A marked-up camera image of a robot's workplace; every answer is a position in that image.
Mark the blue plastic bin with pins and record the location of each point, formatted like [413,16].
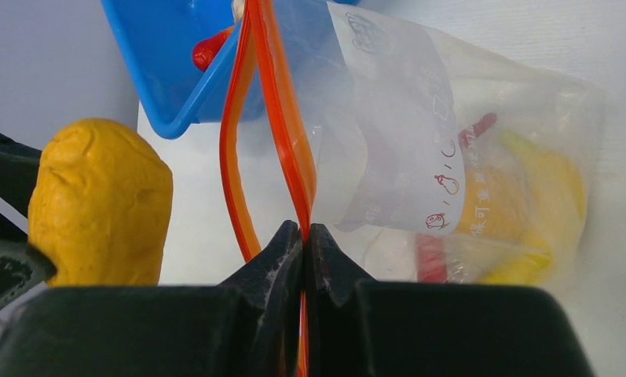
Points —
[156,39]

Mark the red toy chili pepper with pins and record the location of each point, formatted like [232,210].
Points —
[430,254]

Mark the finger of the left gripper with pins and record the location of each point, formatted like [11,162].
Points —
[18,173]
[22,267]

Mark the orange toy mango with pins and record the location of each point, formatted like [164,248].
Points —
[101,207]

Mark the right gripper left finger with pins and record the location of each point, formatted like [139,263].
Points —
[245,326]

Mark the red toy wax apple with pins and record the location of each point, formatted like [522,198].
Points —
[204,52]

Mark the beige toy garlic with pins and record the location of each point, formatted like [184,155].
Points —
[238,7]

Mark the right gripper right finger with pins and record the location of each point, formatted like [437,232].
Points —
[360,326]

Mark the yellow-orange toy ball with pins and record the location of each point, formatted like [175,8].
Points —
[494,205]

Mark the clear zip bag orange zipper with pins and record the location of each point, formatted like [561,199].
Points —
[391,167]

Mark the yellow toy banana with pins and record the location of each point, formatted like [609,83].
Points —
[558,212]

